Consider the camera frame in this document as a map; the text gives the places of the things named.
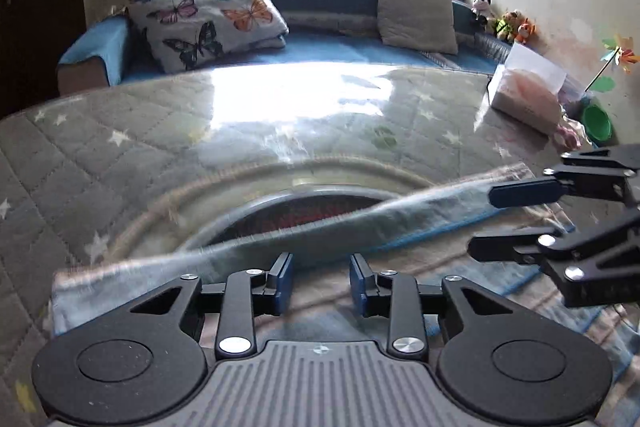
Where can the beige cushion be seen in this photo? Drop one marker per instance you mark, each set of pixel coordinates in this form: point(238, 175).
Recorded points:
point(415, 14)

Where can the plastic wrapped tissue pack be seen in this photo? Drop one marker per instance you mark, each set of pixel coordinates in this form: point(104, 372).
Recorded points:
point(522, 99)

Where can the round metal-rimmed table heater well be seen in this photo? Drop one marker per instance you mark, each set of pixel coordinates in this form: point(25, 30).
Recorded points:
point(300, 212)

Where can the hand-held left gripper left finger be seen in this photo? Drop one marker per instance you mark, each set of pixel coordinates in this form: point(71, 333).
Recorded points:
point(284, 283)

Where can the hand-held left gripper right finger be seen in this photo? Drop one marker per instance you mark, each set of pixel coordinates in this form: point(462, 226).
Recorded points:
point(357, 283)

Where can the black white cow plush toy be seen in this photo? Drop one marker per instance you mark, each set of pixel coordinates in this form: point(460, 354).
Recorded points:
point(482, 6)

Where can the blue beige striped garment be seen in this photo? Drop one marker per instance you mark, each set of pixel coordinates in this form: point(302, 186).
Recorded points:
point(320, 229)

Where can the colourful pinwheel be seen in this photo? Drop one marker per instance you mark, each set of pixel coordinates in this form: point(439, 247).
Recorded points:
point(620, 54)

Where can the blue sofa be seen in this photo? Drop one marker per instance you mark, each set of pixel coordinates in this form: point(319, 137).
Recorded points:
point(350, 47)

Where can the dark wooden door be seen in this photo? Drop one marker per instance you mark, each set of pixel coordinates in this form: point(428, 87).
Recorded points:
point(40, 37)

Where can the orange plush toy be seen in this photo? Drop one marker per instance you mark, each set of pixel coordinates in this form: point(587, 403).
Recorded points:
point(525, 32)

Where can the white paper sheet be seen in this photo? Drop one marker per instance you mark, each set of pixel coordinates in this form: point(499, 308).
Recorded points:
point(535, 64)

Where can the green plastic basin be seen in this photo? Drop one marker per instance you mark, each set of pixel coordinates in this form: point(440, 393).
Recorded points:
point(597, 122)

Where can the pink plastic bag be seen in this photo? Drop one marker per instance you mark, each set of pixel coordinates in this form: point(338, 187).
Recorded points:
point(570, 134)

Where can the grey star quilted table cover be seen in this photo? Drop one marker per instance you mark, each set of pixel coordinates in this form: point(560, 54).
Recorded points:
point(125, 157)

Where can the yellow green plush toy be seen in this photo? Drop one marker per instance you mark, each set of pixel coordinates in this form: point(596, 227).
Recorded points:
point(507, 24)

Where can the butterfly print pillow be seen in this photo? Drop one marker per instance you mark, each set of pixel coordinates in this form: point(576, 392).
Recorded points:
point(200, 17)

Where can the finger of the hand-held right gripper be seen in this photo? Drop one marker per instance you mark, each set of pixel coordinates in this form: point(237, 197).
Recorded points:
point(525, 194)
point(505, 249)

